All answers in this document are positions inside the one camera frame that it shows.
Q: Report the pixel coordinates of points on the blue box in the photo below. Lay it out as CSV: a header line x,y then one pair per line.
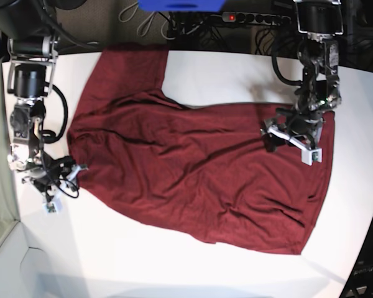
x,y
181,5

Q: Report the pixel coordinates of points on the black power strip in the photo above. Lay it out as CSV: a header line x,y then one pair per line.
x,y
248,18

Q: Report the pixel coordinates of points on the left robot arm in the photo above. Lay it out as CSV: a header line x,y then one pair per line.
x,y
320,23

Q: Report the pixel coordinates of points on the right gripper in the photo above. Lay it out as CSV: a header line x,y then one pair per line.
x,y
54,179

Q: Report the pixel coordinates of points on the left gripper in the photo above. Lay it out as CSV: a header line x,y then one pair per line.
x,y
295,128

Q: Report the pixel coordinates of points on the dark red t-shirt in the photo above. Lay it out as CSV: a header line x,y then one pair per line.
x,y
204,172

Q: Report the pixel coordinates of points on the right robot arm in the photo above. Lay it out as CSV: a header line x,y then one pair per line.
x,y
33,34

